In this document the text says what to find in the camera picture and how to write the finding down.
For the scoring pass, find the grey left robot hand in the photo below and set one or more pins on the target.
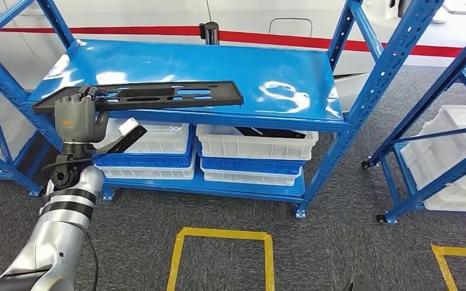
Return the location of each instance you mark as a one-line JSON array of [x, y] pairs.
[[74, 120]]

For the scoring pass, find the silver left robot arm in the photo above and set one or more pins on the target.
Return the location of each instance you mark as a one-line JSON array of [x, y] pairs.
[[62, 233]]

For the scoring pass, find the black plastic part in crate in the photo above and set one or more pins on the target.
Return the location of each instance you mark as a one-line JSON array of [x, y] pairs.
[[273, 132]]

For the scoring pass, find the white car body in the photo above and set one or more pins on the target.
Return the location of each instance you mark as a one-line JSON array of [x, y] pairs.
[[136, 12]]

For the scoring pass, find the black stanchion post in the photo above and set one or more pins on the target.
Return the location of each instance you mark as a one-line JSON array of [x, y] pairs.
[[211, 34]]

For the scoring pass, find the yellow floor tape square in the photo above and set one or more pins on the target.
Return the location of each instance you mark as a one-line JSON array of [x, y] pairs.
[[462, 251], [225, 233]]

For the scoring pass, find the blue metal shelf rack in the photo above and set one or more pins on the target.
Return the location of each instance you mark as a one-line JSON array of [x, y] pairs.
[[217, 64], [438, 89], [16, 175]]

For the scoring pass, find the red barrier belt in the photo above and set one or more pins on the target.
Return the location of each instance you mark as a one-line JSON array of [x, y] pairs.
[[297, 41]]

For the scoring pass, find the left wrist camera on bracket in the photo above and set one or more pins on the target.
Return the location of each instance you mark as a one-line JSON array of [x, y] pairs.
[[130, 136]]

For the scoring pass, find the black plastic plate bracket part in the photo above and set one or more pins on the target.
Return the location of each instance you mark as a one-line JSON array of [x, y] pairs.
[[217, 96]]

